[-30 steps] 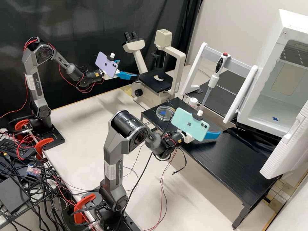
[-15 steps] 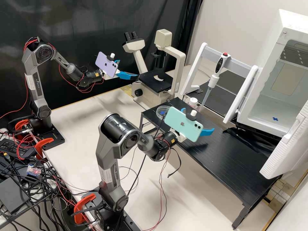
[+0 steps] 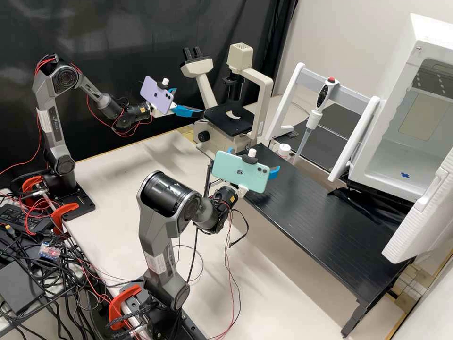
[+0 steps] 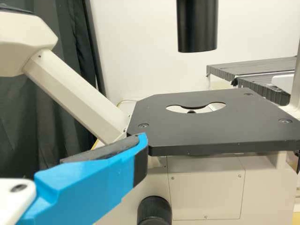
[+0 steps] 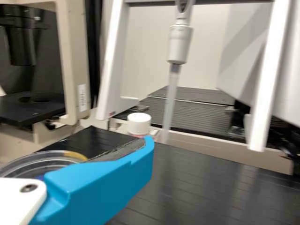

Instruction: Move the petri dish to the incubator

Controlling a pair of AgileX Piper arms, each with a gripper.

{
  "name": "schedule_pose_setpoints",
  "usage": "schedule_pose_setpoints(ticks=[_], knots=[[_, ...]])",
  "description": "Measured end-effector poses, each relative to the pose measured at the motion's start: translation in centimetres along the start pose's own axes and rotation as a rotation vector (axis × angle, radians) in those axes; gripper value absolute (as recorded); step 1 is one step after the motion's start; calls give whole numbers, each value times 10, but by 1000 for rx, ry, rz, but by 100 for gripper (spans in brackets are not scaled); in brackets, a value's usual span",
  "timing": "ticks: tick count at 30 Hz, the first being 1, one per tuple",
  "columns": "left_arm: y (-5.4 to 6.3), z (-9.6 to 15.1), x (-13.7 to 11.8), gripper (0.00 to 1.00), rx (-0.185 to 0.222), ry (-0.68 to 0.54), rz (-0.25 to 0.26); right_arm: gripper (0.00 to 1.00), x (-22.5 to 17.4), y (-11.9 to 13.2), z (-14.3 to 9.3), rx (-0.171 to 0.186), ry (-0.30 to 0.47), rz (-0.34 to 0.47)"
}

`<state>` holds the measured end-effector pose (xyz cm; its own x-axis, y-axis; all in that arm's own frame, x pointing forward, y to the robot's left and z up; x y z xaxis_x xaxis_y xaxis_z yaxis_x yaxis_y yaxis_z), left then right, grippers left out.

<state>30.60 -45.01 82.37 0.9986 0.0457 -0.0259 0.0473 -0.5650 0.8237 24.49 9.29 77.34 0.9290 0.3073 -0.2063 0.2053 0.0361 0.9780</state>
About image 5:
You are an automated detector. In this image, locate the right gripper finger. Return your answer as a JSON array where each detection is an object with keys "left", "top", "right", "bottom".
[{"left": 27, "top": 135, "right": 156, "bottom": 225}]

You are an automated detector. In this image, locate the petri dish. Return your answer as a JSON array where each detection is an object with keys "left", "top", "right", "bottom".
[{"left": 0, "top": 150, "right": 89, "bottom": 183}]

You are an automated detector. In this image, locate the small black platform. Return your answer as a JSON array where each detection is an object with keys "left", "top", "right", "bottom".
[{"left": 30, "top": 125, "right": 144, "bottom": 163}]

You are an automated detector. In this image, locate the white-capped bottle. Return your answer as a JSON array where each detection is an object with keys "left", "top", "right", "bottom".
[{"left": 126, "top": 112, "right": 152, "bottom": 139}]

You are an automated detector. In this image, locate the large black platform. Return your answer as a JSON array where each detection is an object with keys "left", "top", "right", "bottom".
[{"left": 107, "top": 141, "right": 300, "bottom": 225}]

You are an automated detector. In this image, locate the white pipette stand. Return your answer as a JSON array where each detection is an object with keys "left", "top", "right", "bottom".
[{"left": 95, "top": 0, "right": 292, "bottom": 152}]

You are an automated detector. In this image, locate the cream microscope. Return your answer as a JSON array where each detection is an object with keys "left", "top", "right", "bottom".
[{"left": 0, "top": 0, "right": 92, "bottom": 145}]

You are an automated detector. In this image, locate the pipette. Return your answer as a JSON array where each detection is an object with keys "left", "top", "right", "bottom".
[{"left": 160, "top": 0, "right": 195, "bottom": 144}]

